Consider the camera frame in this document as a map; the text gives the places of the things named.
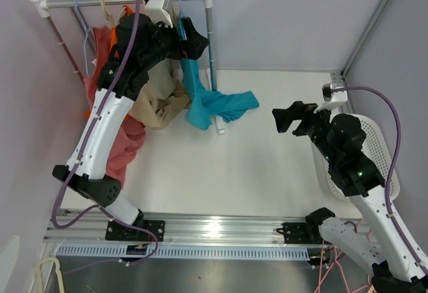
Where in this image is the white plastic laundry basket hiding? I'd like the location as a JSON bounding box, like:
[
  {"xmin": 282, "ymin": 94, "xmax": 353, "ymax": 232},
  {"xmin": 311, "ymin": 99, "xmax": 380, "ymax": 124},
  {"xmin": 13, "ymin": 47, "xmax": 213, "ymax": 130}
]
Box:
[{"xmin": 312, "ymin": 114, "xmax": 392, "ymax": 202}]

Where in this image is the beige hanger on floor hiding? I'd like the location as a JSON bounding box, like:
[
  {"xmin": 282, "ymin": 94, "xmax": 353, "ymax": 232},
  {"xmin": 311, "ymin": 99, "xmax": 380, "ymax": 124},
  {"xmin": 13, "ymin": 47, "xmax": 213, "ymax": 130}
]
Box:
[{"xmin": 35, "ymin": 256, "xmax": 66, "ymax": 293}]

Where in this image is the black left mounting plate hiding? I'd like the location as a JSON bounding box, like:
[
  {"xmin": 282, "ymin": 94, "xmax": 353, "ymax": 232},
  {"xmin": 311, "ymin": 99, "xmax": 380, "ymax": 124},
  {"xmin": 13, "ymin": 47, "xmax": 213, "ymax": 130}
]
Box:
[{"xmin": 105, "ymin": 220, "xmax": 166, "ymax": 242}]

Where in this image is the beige t shirt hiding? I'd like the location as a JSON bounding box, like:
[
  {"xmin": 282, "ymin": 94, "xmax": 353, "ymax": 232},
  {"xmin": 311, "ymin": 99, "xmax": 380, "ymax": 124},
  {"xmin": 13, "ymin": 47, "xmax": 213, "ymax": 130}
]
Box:
[{"xmin": 128, "ymin": 5, "xmax": 193, "ymax": 130}]

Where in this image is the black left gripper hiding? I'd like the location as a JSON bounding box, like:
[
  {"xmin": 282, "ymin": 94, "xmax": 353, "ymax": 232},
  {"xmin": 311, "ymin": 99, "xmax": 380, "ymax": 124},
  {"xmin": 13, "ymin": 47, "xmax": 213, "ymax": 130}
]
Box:
[{"xmin": 139, "ymin": 15, "xmax": 209, "ymax": 70}]

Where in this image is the orange t shirt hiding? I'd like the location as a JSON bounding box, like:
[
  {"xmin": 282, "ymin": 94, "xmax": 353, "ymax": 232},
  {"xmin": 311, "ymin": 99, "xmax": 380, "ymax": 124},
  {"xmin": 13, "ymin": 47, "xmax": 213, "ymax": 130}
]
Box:
[{"xmin": 84, "ymin": 5, "xmax": 134, "ymax": 107}]

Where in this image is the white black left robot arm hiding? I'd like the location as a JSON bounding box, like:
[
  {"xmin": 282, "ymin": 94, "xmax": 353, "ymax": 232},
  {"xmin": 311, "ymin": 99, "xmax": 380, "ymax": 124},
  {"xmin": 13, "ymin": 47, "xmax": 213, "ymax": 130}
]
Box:
[{"xmin": 51, "ymin": 13, "xmax": 209, "ymax": 240}]

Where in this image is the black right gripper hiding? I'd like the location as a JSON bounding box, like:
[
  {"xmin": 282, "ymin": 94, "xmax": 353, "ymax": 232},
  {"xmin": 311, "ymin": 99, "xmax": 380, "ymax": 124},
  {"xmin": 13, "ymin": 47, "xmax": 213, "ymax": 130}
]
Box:
[{"xmin": 272, "ymin": 101, "xmax": 338, "ymax": 165}]

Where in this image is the metal clothes rack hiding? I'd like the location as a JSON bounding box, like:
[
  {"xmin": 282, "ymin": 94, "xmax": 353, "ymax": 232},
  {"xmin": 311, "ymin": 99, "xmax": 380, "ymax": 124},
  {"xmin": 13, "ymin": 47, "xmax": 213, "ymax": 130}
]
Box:
[{"xmin": 28, "ymin": 0, "xmax": 226, "ymax": 135}]

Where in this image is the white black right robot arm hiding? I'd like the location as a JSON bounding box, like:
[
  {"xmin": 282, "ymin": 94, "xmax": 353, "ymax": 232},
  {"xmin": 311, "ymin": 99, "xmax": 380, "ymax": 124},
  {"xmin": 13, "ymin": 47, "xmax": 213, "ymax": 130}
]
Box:
[{"xmin": 272, "ymin": 101, "xmax": 427, "ymax": 292}]

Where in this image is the teal t shirt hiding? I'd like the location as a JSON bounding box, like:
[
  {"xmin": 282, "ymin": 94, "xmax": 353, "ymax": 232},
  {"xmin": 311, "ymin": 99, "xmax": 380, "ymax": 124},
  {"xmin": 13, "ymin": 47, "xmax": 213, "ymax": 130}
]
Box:
[{"xmin": 177, "ymin": 9, "xmax": 260, "ymax": 130}]

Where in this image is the pink wire hanger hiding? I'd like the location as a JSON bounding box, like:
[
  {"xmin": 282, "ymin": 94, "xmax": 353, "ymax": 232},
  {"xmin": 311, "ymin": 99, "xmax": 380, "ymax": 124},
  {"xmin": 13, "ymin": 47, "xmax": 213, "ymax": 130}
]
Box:
[{"xmin": 313, "ymin": 219, "xmax": 375, "ymax": 293}]

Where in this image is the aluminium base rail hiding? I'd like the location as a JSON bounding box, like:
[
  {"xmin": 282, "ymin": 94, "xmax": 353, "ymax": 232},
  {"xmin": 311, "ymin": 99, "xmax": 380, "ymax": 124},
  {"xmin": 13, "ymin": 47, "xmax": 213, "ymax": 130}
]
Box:
[{"xmin": 42, "ymin": 209, "xmax": 372, "ymax": 247}]

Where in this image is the beige wooden hanger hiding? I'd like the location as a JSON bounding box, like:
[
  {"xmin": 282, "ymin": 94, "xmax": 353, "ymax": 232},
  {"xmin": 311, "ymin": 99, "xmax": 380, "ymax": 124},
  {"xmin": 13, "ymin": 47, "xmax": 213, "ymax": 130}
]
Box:
[{"xmin": 100, "ymin": 0, "xmax": 128, "ymax": 29}]

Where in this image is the pink t shirt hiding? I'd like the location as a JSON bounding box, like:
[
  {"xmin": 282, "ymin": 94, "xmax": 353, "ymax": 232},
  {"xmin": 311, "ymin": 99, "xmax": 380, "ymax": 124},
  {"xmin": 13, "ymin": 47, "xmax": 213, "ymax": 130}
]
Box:
[{"xmin": 84, "ymin": 25, "xmax": 146, "ymax": 186}]

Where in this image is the white slotted cable duct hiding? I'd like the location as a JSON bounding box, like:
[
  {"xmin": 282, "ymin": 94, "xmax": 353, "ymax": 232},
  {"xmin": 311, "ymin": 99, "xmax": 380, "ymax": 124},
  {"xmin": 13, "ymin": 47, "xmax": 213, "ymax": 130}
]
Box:
[{"xmin": 56, "ymin": 243, "xmax": 310, "ymax": 262}]

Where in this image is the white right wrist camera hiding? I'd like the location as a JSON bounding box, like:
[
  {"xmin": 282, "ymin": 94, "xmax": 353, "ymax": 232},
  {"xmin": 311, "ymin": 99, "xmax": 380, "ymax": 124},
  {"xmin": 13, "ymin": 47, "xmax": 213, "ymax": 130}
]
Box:
[{"xmin": 314, "ymin": 83, "xmax": 348, "ymax": 113}]

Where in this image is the black mounting plate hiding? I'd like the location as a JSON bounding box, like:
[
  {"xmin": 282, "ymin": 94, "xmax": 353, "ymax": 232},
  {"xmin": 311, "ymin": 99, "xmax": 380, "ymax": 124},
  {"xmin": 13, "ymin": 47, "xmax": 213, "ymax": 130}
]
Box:
[
  {"xmin": 275, "ymin": 222, "xmax": 322, "ymax": 244},
  {"xmin": 105, "ymin": 220, "xmax": 166, "ymax": 242}
]

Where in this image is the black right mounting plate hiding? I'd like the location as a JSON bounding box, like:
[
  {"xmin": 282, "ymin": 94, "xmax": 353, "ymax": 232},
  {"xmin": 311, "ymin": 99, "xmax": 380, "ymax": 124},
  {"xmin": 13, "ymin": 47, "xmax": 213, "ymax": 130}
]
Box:
[{"xmin": 275, "ymin": 222, "xmax": 322, "ymax": 244}]

